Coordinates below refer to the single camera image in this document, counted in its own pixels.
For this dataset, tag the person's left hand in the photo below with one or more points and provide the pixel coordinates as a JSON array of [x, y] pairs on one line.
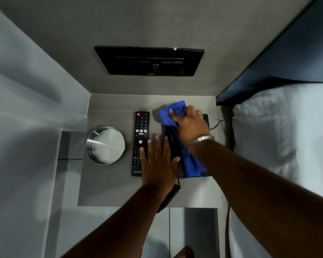
[[157, 169]]

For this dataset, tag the person's right hand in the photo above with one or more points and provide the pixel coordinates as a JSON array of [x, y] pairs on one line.
[[191, 127]]

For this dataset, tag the person's left little finger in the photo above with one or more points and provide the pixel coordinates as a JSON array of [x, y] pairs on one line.
[[143, 156]]

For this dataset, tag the person's left thumb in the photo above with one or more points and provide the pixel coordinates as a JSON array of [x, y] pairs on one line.
[[175, 162]]

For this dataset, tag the person's left middle finger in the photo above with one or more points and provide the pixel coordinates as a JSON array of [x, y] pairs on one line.
[[158, 146]]

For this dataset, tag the person's right thumb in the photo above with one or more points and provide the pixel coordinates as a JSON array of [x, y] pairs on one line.
[[173, 115]]

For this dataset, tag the blue cleaning cloth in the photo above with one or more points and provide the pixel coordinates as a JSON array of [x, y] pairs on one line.
[[169, 112]]

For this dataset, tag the black desk telephone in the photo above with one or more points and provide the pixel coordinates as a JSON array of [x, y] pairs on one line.
[[172, 147]]

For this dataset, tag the person's right forearm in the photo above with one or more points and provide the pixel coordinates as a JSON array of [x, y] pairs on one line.
[[263, 201]]

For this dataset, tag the person's left forearm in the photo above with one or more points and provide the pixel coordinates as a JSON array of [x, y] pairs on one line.
[[123, 225]]

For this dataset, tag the black remote control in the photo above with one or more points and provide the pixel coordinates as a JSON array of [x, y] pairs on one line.
[[140, 131]]

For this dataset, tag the round steel ashtray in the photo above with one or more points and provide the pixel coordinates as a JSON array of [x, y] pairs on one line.
[[106, 145]]

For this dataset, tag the person's foot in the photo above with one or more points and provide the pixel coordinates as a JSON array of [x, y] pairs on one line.
[[185, 253]]

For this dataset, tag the white pillow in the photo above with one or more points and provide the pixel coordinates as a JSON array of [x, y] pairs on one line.
[[282, 137]]

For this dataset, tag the dark blue headboard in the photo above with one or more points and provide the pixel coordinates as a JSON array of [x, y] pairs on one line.
[[290, 59]]

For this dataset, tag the black wall switch panel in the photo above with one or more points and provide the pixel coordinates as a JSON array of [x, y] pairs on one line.
[[150, 61]]

